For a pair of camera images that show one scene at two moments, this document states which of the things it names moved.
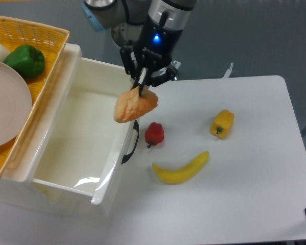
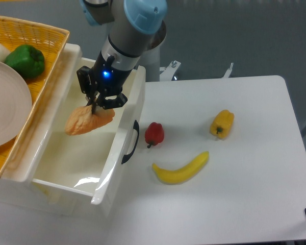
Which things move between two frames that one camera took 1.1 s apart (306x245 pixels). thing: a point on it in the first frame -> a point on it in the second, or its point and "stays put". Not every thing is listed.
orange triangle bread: (130, 105) -> (81, 118)
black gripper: (153, 51) -> (104, 78)
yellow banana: (187, 173) stays put
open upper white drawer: (83, 146) stays put
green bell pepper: (27, 60) stays put
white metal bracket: (227, 73) stays put
